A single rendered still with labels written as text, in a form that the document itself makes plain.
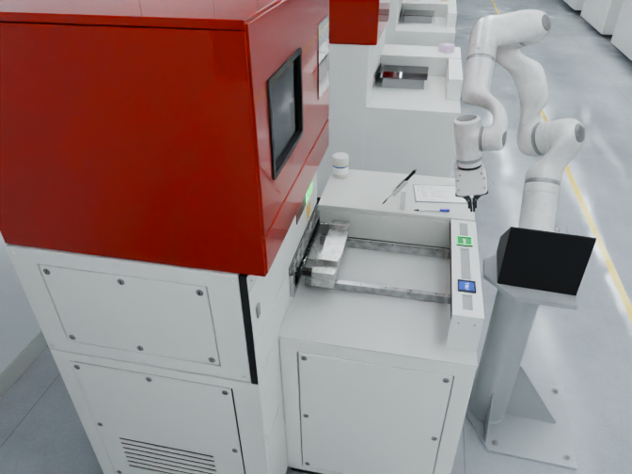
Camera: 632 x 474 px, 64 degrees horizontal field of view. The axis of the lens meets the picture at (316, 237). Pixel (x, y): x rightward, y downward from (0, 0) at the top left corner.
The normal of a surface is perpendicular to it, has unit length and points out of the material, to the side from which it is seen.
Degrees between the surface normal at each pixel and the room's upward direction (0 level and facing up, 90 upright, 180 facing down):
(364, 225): 90
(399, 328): 0
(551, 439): 0
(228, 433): 90
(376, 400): 90
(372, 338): 0
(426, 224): 90
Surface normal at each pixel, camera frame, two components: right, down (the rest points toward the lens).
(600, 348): -0.01, -0.83
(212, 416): -0.21, 0.55
